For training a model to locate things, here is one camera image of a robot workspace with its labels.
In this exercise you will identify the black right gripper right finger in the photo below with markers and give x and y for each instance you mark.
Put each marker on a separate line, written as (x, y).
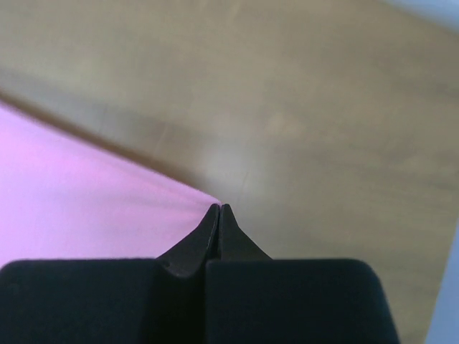
(251, 298)

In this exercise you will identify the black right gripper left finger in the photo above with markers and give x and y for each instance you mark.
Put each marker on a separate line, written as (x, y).
(110, 300)

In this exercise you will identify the pink t-shirt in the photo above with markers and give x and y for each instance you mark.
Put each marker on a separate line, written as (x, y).
(63, 198)

